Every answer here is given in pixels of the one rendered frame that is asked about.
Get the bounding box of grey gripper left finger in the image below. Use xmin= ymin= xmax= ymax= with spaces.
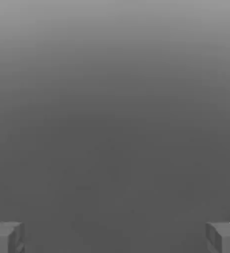
xmin=0 ymin=221 xmax=26 ymax=253

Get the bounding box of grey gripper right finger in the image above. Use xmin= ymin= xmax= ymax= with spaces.
xmin=205 ymin=221 xmax=230 ymax=253

